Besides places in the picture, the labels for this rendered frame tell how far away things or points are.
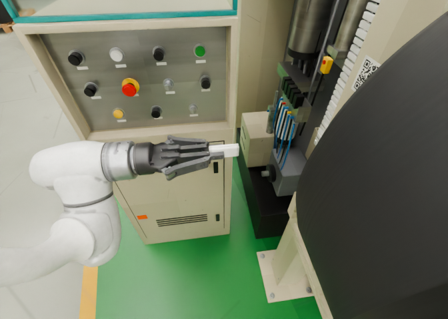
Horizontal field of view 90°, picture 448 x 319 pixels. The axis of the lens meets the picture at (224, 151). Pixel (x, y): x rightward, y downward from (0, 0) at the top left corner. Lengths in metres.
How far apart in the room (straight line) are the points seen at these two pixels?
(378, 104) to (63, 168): 0.53
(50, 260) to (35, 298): 1.27
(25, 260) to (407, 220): 0.50
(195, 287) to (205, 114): 1.01
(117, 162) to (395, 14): 0.58
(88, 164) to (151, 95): 0.37
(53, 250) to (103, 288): 1.10
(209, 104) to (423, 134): 0.70
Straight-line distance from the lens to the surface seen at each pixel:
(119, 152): 0.52
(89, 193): 0.56
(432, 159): 0.21
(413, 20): 0.50
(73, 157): 0.55
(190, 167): 0.50
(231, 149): 0.52
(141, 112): 0.86
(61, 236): 0.56
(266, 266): 1.52
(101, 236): 0.58
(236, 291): 1.48
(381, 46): 0.54
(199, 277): 1.50
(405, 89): 0.24
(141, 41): 0.75
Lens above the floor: 1.44
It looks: 45 degrees down
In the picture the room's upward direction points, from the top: straight up
